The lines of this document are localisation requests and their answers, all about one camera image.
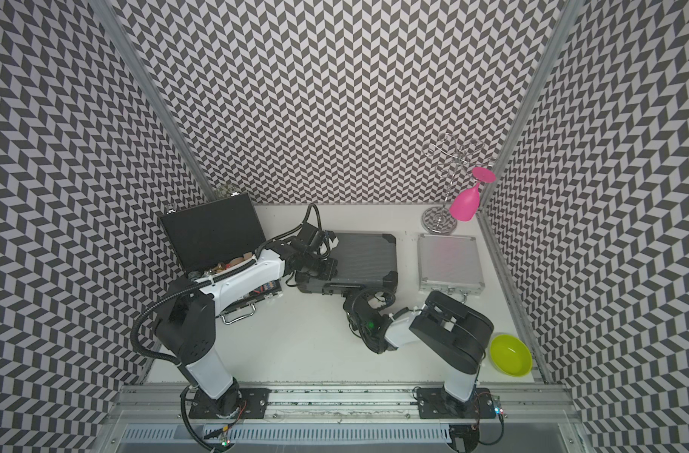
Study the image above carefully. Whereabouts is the black poker case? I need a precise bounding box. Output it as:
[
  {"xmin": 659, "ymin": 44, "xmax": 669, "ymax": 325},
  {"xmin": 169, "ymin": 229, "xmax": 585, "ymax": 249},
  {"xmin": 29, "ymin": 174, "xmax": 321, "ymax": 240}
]
[
  {"xmin": 295, "ymin": 232, "xmax": 399, "ymax": 296},
  {"xmin": 154, "ymin": 194, "xmax": 278, "ymax": 327}
]

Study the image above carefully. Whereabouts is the silver aluminium poker case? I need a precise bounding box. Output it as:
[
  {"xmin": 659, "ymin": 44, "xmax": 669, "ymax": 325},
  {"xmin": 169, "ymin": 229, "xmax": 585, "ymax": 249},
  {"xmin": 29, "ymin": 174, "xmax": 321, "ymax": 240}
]
[{"xmin": 417, "ymin": 234, "xmax": 486, "ymax": 298}]

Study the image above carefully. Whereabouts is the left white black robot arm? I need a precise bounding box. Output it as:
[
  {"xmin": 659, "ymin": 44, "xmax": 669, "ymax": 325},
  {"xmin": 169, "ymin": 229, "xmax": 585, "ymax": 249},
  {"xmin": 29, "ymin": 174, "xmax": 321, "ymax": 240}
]
[{"xmin": 130, "ymin": 203, "xmax": 339, "ymax": 418}]

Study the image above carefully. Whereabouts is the pink plastic wine glass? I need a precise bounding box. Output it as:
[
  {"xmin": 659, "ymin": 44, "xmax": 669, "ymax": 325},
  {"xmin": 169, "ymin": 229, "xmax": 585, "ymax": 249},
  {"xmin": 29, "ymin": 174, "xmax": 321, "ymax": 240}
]
[{"xmin": 449, "ymin": 166, "xmax": 497, "ymax": 222}]

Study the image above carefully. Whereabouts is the yellow-green plastic ball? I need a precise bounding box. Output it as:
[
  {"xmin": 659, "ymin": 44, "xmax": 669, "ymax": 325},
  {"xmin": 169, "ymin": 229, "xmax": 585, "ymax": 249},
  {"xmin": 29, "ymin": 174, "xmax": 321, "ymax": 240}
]
[{"xmin": 489, "ymin": 334, "xmax": 533, "ymax": 378}]

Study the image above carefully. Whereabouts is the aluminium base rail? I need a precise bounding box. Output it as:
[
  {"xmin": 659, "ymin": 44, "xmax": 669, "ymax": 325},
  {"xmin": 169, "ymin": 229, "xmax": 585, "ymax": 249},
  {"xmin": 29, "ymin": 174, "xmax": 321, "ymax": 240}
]
[{"xmin": 108, "ymin": 381, "xmax": 578, "ymax": 426}]

